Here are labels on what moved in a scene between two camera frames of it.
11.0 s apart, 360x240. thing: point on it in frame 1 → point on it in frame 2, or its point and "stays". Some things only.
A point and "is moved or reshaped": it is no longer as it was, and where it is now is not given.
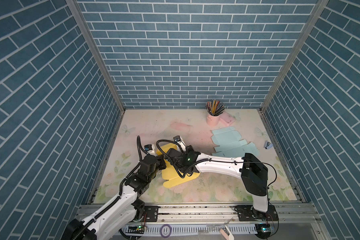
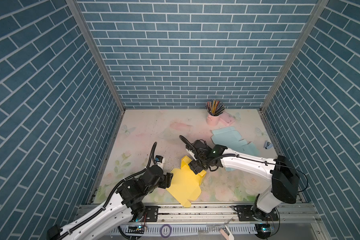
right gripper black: (190, 149) → (193, 166)
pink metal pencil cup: (212, 120) stays
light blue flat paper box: (230, 144) stays
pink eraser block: (226, 118) stays
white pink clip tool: (226, 233) stays
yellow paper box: (170, 173) is moved or reshaped
